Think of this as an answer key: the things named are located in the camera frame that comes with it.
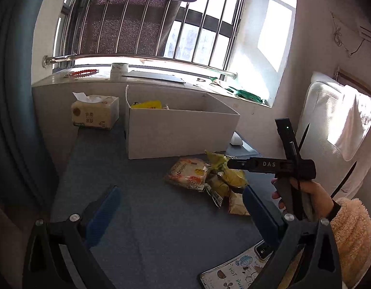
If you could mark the phone with cartoon case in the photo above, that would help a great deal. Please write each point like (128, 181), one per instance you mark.
(240, 271)

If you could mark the white cardboard box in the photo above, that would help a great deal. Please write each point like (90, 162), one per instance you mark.
(189, 123)

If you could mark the right hand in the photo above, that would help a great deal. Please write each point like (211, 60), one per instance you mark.
(321, 201)

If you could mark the fuzzy beige sleeve forearm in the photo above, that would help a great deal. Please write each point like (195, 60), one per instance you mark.
(352, 232)

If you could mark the tissue pack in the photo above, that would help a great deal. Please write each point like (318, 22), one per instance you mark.
(95, 111)

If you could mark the bread bun packet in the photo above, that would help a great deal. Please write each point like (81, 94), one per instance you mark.
(189, 173)

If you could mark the olive yellow snack packet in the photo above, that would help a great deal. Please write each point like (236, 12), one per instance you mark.
(217, 189)

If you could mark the yellow potato chip bag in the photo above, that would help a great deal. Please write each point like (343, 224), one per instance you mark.
(219, 166)

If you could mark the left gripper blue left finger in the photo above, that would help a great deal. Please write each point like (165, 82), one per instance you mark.
(99, 214)

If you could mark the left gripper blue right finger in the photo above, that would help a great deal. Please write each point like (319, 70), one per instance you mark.
(269, 224)

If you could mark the grey flat board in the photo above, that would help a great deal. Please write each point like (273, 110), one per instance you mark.
(153, 76)

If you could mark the green plastic bag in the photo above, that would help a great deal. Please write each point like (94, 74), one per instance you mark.
(240, 93)

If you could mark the steel window guard rail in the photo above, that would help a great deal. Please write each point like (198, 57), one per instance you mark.
(150, 33)

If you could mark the waffle pattern cream packet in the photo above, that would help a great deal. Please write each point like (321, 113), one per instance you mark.
(236, 205)

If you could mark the white cushioned chair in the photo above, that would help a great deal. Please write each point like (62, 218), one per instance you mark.
(335, 125)

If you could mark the teal curtain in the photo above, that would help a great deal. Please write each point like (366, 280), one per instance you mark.
(27, 174)

